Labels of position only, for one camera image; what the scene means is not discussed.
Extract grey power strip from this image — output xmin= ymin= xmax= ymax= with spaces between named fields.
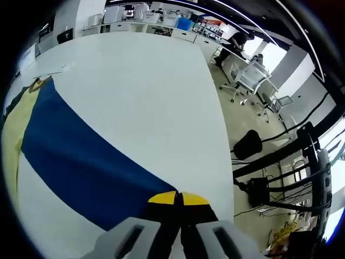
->
xmin=317 ymin=149 xmax=333 ymax=217

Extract yellow blue black garment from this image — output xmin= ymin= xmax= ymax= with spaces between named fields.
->
xmin=1 ymin=77 xmax=179 ymax=233

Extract black metal frame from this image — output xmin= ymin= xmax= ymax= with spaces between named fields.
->
xmin=232 ymin=121 xmax=333 ymax=217

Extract white storage box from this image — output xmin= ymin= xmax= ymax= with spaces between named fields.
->
xmin=19 ymin=43 xmax=38 ymax=69

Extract white frame office chair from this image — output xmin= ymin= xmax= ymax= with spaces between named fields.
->
xmin=257 ymin=92 xmax=294 ymax=124

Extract blue crate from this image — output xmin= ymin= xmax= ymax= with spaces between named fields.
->
xmin=177 ymin=18 xmax=194 ymax=30

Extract white counter cabinets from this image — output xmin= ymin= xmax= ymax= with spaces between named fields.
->
xmin=83 ymin=19 xmax=225 ymax=47

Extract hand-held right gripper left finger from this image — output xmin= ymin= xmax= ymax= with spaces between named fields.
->
xmin=80 ymin=190 xmax=180 ymax=259

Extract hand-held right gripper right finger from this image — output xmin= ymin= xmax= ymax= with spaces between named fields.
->
xmin=180 ymin=191 xmax=267 ymax=259

